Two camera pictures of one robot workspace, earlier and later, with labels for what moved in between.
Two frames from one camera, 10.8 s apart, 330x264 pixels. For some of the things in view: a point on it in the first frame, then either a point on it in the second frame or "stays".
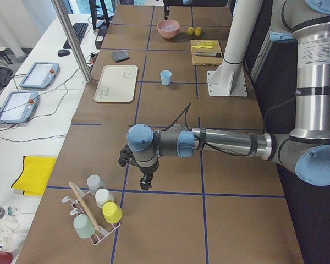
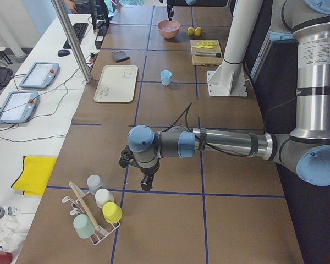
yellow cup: [113, 213] stays
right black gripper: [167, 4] -> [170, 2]
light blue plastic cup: [165, 77] stays
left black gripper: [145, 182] stays
